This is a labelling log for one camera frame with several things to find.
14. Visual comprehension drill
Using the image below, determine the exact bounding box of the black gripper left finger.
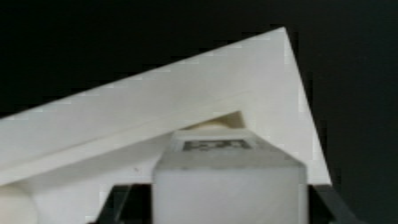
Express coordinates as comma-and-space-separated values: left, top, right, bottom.
88, 184, 153, 224

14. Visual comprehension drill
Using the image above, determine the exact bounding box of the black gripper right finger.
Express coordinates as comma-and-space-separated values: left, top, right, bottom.
308, 184, 368, 224

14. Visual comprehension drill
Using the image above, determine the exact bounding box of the white table leg with tag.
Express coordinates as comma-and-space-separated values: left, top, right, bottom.
153, 121, 310, 224

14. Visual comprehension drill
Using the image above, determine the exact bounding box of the white square tabletop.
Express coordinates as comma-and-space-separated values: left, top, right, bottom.
0, 29, 331, 224

